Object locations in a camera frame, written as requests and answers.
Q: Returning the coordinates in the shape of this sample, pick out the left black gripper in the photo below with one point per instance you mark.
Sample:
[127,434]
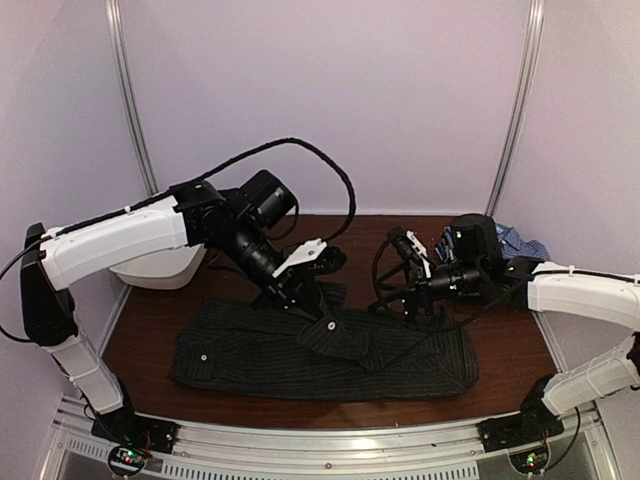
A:
[294,291]

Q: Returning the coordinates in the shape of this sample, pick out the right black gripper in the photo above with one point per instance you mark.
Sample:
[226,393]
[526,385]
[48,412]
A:
[415,292]

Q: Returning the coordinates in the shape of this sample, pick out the black pinstriped long sleeve shirt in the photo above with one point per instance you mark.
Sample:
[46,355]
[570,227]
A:
[347,356]

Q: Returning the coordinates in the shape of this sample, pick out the blue checked shirt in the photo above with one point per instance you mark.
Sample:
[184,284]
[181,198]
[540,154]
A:
[511,244]

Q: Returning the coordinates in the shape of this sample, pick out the white plastic basin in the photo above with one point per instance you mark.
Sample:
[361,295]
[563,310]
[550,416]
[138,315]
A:
[163,270]

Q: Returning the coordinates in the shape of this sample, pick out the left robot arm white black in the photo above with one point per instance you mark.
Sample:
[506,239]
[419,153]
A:
[191,215]

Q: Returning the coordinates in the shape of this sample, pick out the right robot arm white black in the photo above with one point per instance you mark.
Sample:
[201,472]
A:
[479,269]

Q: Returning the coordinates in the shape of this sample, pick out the right circuit board with leds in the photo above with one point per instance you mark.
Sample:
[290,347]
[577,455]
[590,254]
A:
[529,462]

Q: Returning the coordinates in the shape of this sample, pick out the circuit board with leds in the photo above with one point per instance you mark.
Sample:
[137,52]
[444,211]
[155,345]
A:
[529,462]
[124,461]

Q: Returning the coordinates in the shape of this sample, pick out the left circuit board with leds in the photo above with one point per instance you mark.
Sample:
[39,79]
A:
[124,461]

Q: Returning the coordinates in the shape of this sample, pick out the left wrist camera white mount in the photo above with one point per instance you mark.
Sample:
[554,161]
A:
[313,257]

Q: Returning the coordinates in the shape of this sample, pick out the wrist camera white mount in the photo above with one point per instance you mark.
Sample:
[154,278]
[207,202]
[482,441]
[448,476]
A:
[313,257]
[410,248]

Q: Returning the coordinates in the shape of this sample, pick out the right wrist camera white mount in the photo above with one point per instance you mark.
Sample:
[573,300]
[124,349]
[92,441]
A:
[410,248]

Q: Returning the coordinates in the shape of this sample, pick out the front aluminium rail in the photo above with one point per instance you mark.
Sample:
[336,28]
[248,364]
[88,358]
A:
[450,450]

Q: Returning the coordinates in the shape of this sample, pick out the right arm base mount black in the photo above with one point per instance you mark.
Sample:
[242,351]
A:
[534,423]

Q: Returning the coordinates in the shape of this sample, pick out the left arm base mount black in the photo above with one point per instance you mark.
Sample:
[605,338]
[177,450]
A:
[125,427]

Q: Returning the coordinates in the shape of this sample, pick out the right aluminium frame post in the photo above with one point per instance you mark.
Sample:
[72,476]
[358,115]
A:
[529,59]

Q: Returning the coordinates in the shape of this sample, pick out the aluminium frame post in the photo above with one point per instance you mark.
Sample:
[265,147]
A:
[126,85]
[529,59]

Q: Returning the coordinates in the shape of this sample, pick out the left aluminium frame post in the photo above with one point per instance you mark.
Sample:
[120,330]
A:
[126,85]

